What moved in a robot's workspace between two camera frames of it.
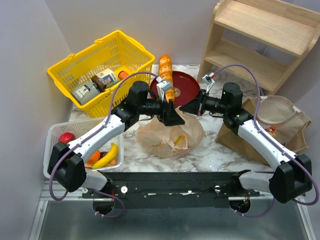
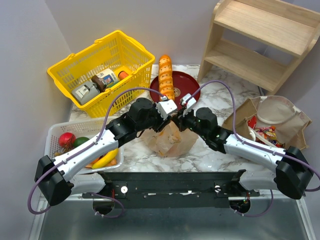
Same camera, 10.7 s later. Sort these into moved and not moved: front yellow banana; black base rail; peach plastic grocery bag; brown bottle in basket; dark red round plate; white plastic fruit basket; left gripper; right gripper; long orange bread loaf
Moved: left gripper; right gripper; peach plastic grocery bag
Not moved: front yellow banana; black base rail; white plastic fruit basket; long orange bread loaf; dark red round plate; brown bottle in basket
